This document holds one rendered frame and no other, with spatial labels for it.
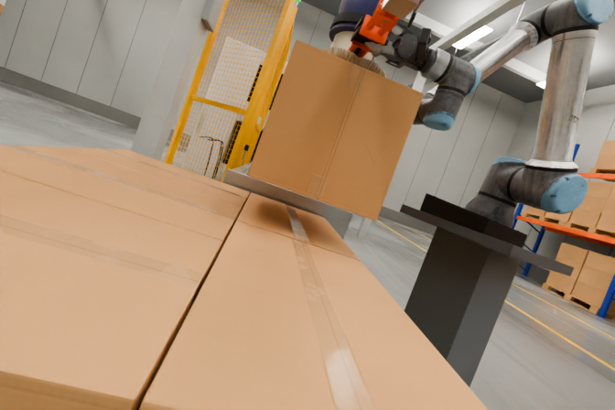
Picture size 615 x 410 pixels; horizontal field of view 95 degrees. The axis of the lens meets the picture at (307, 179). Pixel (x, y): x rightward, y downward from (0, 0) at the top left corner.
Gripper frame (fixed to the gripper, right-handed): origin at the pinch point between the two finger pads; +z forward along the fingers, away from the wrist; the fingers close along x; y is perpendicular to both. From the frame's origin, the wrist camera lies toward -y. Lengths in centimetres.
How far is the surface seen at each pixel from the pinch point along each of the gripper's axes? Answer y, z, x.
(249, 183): 61, 21, -63
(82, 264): -47, 33, -66
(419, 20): 737, -255, 481
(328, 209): 61, -22, -61
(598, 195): 470, -720, 134
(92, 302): -54, 28, -66
